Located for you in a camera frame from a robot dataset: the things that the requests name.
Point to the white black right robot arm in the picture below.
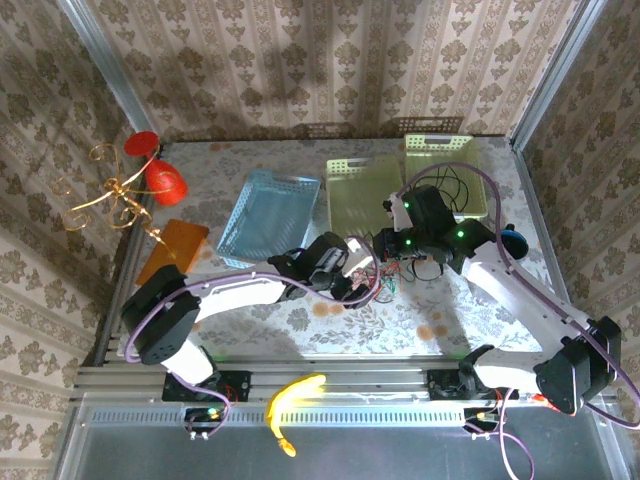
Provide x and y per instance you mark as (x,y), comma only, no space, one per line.
(530,295)

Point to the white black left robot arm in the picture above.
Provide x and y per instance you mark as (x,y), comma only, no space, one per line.
(235,295)

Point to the green perforated basket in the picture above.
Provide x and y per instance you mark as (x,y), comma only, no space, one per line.
(357,195)

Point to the blue perforated basket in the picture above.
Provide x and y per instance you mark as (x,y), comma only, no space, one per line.
(265,220)

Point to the pale yellow perforated basket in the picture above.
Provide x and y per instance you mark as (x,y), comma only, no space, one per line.
(440,145)

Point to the floral print tablecloth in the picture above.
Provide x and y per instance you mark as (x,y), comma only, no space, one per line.
(350,325)

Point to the blue mug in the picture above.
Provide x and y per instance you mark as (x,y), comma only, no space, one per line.
(515,242)

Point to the yellow banana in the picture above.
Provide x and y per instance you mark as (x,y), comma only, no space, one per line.
(295,390)

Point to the orange translucent board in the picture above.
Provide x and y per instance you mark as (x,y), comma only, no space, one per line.
(175,245)

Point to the red wine glass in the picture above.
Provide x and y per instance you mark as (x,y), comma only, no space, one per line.
(162,182)

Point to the red gold snack wrapper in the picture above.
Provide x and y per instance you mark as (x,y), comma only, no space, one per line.
(542,401)

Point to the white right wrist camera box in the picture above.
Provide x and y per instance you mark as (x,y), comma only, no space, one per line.
(402,215)

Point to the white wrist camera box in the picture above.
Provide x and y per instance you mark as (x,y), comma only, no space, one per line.
(402,215)
(359,247)

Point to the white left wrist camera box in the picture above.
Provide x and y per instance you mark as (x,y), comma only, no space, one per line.
(359,247)

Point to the aluminium frame rail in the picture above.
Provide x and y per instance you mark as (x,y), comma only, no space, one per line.
(350,380)

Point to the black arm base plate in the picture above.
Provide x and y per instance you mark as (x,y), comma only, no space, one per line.
(442,387)
(240,385)

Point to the aluminium frame post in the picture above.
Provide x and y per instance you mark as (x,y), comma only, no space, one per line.
(555,75)
(105,65)

